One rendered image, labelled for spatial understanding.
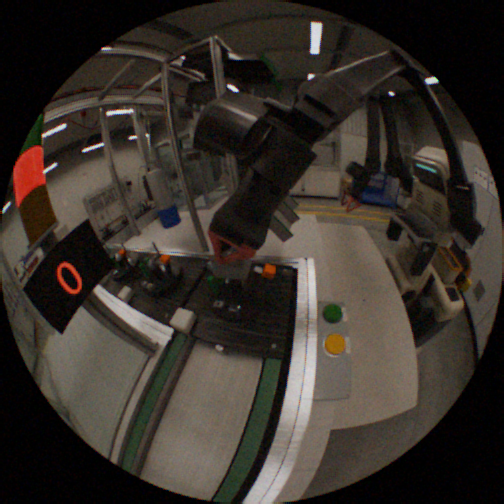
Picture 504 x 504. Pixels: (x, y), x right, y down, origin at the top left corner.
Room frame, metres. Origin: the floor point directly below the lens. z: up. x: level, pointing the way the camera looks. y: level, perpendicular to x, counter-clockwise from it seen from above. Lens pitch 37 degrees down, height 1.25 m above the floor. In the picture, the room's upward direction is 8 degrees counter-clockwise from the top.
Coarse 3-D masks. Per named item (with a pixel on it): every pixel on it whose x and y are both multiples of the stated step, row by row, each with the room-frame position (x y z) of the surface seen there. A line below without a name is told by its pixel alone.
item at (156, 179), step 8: (152, 168) 1.01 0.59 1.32; (160, 168) 1.10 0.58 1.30; (152, 176) 0.97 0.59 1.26; (160, 176) 1.00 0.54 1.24; (152, 184) 0.97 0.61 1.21; (160, 184) 0.99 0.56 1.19; (152, 192) 0.98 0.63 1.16; (160, 192) 0.98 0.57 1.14; (168, 192) 1.03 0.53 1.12; (160, 200) 0.97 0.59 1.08; (168, 200) 1.01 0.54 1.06; (160, 208) 0.97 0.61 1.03
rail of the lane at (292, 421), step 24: (312, 264) 0.28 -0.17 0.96; (312, 288) 0.20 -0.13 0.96; (312, 312) 0.14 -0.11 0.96; (312, 336) 0.09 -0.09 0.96; (288, 360) 0.06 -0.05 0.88; (312, 360) 0.04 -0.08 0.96; (288, 384) 0.01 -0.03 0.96; (312, 384) 0.00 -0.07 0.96; (288, 408) -0.04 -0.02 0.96; (288, 432) -0.08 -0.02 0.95; (264, 456) -0.16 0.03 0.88; (288, 456) -0.13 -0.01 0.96; (264, 480) -0.19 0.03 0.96
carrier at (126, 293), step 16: (176, 256) 0.41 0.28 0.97; (144, 272) 0.29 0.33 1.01; (160, 272) 0.29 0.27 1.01; (176, 272) 0.30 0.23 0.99; (192, 272) 0.31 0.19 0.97; (128, 288) 0.25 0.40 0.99; (144, 288) 0.24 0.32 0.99; (160, 288) 0.24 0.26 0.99; (176, 288) 0.25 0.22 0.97; (192, 288) 0.25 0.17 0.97; (128, 304) 0.20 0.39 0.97; (144, 304) 0.20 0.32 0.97; (160, 304) 0.20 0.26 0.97; (176, 304) 0.20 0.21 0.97; (160, 320) 0.15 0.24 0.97
